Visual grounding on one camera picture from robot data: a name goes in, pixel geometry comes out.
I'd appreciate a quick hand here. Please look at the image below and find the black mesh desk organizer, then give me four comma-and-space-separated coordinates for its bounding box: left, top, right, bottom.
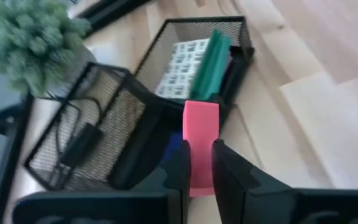
24, 15, 255, 192

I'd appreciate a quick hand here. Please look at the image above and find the black lamp cable with switch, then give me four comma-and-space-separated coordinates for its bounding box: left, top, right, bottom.
50, 95, 106, 188

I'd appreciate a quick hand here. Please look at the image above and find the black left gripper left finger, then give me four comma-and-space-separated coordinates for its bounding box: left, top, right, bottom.
12, 139, 193, 224

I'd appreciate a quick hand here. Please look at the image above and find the blue eraser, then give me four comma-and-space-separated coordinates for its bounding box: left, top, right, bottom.
162, 131, 185, 163

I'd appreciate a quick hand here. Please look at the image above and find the patterned green-edged notepad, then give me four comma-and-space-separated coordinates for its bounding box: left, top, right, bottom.
153, 29, 233, 101

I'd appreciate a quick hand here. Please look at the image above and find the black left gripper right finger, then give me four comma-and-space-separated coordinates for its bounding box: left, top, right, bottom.
211, 138, 358, 224

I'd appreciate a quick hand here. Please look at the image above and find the green artificial potted plant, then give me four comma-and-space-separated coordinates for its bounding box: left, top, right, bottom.
0, 0, 98, 98

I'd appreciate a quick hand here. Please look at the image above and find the pink eraser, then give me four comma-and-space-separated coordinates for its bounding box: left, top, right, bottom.
182, 100, 221, 198

